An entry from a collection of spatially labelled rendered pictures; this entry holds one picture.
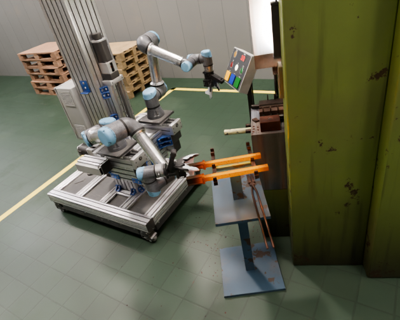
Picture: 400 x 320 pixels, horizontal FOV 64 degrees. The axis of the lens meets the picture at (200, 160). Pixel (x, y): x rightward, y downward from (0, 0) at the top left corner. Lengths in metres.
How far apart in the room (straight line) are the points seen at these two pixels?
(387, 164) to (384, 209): 0.30
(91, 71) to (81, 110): 0.40
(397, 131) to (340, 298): 1.11
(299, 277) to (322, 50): 1.46
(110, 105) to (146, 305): 1.46
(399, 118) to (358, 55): 0.33
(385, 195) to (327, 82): 0.68
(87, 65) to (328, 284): 2.17
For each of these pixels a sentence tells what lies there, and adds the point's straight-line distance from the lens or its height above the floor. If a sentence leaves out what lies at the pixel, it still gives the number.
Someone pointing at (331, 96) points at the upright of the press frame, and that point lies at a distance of 1.63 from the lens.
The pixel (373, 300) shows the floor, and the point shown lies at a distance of 2.33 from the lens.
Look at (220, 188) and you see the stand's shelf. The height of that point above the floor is 0.68.
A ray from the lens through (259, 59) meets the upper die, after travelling 1.95.
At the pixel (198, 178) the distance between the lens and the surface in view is 1.64.
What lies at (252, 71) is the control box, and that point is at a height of 1.09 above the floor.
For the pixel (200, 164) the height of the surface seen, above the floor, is 0.95.
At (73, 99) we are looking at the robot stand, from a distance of 2.68.
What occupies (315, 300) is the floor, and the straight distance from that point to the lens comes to 2.27.
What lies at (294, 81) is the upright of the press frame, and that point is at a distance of 1.57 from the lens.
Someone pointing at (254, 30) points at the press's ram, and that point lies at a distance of 1.86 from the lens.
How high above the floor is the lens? 1.92
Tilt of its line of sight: 33 degrees down
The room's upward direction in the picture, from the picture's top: 13 degrees counter-clockwise
